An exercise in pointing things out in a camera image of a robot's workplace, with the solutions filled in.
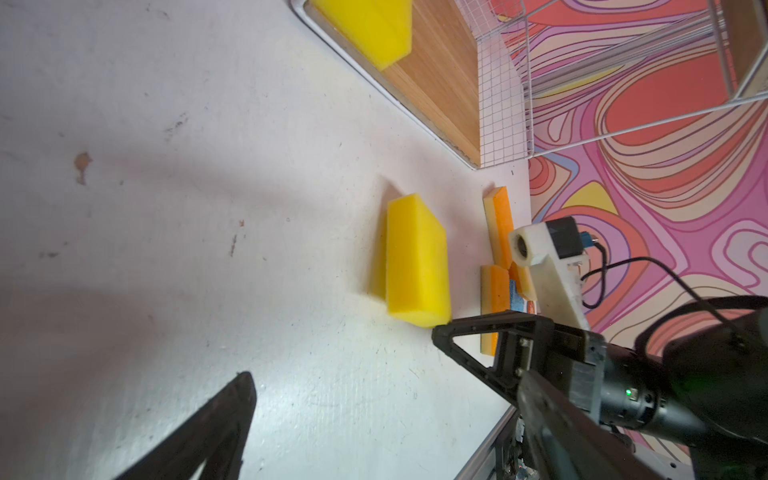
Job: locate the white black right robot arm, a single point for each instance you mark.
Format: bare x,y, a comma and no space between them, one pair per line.
713,392

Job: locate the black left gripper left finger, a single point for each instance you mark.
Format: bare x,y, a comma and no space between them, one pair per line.
209,444

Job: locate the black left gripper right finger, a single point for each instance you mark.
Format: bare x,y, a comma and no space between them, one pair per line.
567,443

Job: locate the blue flat sponge near arm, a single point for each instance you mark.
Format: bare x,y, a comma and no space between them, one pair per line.
517,302

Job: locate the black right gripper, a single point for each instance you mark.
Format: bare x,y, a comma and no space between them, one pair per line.
609,383

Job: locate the white wire wooden shelf rack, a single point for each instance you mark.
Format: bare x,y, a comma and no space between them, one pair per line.
483,77

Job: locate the orange flat sponge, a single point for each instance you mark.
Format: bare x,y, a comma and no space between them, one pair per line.
495,298

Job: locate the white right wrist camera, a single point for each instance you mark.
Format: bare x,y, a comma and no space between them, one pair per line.
552,253

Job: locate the orange sponge near shelf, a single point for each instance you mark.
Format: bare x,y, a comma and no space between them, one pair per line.
500,225

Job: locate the yellow thick sponge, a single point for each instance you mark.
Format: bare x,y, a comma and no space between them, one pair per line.
417,285
381,30

